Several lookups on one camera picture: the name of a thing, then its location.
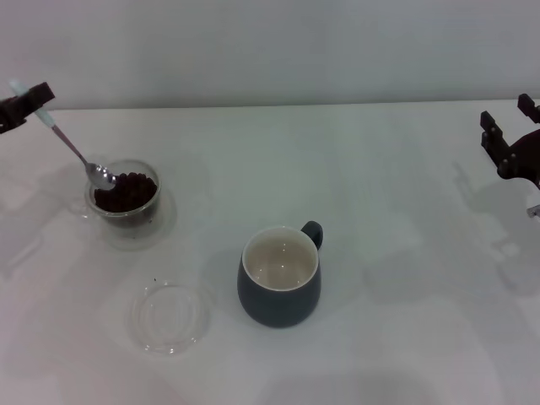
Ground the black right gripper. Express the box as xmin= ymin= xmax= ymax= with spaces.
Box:
xmin=479 ymin=93 xmax=540 ymax=189

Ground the blue handled metal spoon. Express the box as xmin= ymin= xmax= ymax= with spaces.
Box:
xmin=9 ymin=79 xmax=117 ymax=192

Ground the dark grey ceramic mug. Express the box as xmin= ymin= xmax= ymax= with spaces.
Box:
xmin=235 ymin=220 xmax=325 ymax=328

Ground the coffee beans pile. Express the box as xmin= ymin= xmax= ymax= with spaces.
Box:
xmin=93 ymin=171 xmax=159 ymax=213

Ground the glass bowl of coffee beans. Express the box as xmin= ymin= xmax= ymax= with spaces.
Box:
xmin=66 ymin=159 xmax=164 ymax=230

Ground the clear glass saucer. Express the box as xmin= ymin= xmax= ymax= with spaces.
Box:
xmin=89 ymin=185 xmax=176 ymax=252

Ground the small clear glass dish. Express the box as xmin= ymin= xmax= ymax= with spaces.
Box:
xmin=127 ymin=281 xmax=211 ymax=356

